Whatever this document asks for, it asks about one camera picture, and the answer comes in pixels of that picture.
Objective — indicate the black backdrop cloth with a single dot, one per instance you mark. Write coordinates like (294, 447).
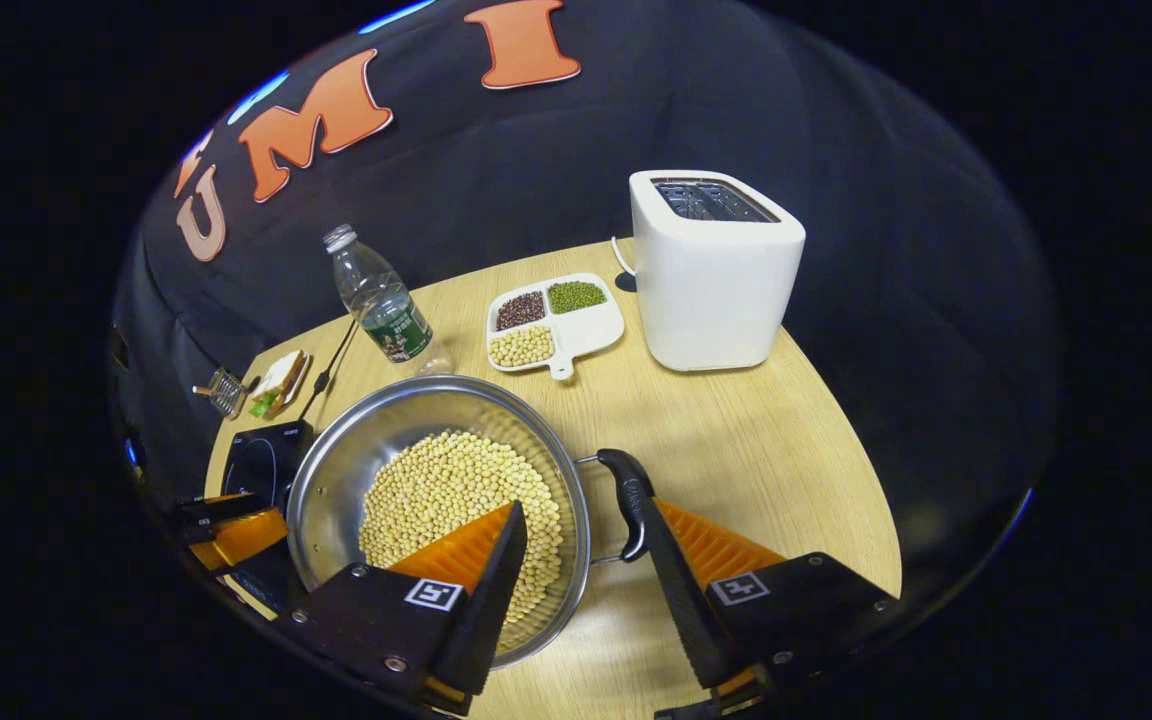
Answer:
(536, 170)

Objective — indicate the black induction cooktop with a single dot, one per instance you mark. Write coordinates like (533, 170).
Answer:
(261, 460)

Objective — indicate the toy sandwich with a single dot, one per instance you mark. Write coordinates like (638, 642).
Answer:
(281, 382)

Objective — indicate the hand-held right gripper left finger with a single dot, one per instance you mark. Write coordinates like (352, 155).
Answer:
(496, 600)

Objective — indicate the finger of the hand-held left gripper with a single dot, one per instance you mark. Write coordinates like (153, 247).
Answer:
(246, 535)
(221, 512)

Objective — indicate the clear plastic water bottle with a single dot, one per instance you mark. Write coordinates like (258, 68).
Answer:
(381, 300)

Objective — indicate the white toaster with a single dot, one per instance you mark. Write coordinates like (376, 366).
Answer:
(711, 290)

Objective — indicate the white divided dish of beans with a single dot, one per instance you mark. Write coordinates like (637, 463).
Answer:
(591, 330)

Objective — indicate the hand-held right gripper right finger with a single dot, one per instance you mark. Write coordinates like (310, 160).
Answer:
(691, 620)

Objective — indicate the pile of yellow soybeans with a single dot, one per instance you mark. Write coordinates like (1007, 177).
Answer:
(436, 490)

